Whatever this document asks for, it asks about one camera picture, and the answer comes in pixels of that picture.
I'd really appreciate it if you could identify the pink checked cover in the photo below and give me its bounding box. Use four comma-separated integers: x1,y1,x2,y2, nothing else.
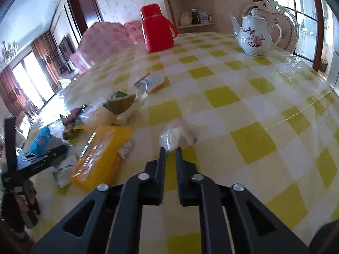
69,20,145,75

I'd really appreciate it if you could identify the white clear-wrapped snack packet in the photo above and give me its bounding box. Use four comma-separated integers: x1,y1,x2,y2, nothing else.
158,120,198,150

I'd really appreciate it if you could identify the red thermos jug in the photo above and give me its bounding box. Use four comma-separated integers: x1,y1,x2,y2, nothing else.
140,4,178,53

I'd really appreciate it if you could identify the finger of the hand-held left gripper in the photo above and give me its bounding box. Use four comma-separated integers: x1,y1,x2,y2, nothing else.
16,145,67,176

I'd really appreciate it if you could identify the glass pane door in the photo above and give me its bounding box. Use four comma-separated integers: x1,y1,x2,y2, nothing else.
265,0,329,72

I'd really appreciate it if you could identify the wooden corner shelf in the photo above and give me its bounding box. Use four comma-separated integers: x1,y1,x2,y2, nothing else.
165,0,215,29

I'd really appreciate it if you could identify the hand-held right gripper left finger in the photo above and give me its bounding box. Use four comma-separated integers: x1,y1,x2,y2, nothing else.
30,147,170,254

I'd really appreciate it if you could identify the chandelier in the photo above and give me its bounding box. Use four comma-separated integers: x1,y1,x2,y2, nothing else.
0,41,19,64

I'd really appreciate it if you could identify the small white snack packet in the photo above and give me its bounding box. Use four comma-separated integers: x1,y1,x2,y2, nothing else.
53,164,78,188

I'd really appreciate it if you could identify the blue snack packet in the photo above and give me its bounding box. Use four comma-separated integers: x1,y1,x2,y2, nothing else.
29,126,52,155

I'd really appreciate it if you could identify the white floral teapot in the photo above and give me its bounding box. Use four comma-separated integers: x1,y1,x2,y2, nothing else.
230,8,283,58

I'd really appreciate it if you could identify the yellow checked tablecloth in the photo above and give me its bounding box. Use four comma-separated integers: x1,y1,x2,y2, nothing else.
26,32,339,254

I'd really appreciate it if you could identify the orange and white snack packet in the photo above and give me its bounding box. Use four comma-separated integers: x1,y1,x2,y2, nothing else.
133,73,166,94

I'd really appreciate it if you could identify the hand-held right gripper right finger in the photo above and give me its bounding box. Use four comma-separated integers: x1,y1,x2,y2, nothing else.
175,147,310,254

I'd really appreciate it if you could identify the white ornate chair back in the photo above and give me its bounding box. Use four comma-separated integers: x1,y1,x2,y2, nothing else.
242,0,300,54

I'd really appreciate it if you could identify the clear plastic bag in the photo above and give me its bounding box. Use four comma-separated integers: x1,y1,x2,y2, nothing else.
82,103,147,127

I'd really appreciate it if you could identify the dark snack packet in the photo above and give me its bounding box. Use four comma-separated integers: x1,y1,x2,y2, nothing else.
64,107,89,139

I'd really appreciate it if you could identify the yellow snack packet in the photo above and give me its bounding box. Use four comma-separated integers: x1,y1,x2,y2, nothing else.
70,126,133,192

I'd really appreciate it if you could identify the brown curtain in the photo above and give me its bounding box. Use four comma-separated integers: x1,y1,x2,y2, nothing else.
31,30,63,93
0,66,27,114

